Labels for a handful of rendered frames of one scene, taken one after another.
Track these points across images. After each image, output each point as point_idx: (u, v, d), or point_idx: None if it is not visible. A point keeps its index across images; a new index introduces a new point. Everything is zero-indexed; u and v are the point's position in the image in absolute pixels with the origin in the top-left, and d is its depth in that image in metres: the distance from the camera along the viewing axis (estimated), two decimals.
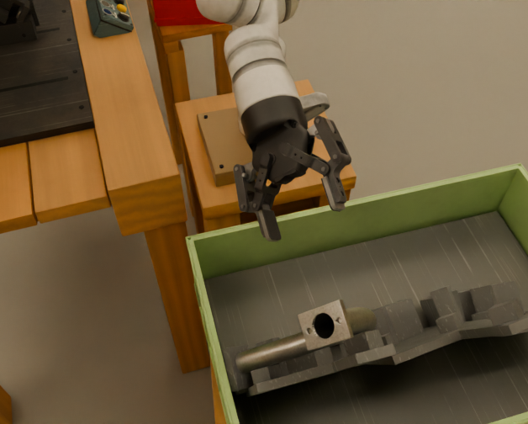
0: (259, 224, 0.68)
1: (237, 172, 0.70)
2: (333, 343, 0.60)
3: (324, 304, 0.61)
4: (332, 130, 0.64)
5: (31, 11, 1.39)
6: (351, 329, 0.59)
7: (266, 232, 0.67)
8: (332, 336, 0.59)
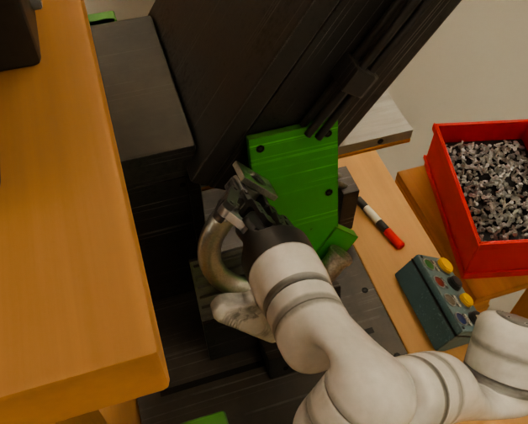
0: (268, 204, 0.70)
1: None
2: (249, 170, 0.71)
3: (256, 185, 0.67)
4: (222, 204, 0.61)
5: None
6: (234, 166, 0.69)
7: None
8: (250, 170, 0.70)
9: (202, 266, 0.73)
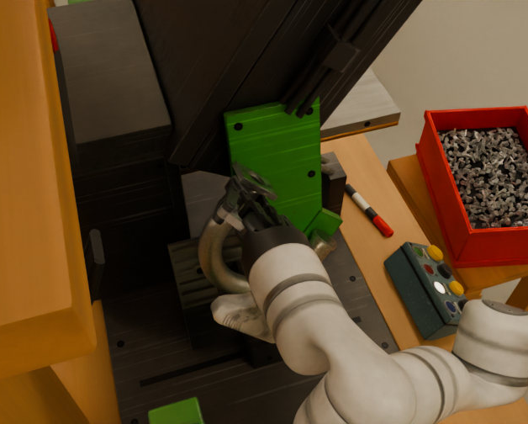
0: (268, 204, 0.70)
1: None
2: (248, 170, 0.71)
3: (256, 185, 0.67)
4: (221, 205, 0.61)
5: None
6: (234, 166, 0.69)
7: None
8: (249, 170, 0.70)
9: (203, 266, 0.73)
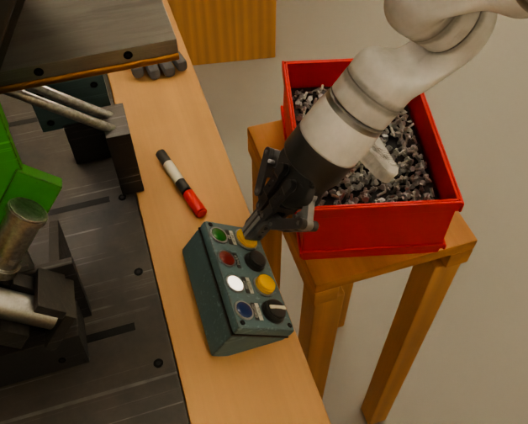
0: (251, 214, 0.70)
1: (266, 155, 0.69)
2: None
3: None
4: (298, 229, 0.64)
5: (76, 295, 0.65)
6: None
7: (245, 228, 0.70)
8: None
9: None
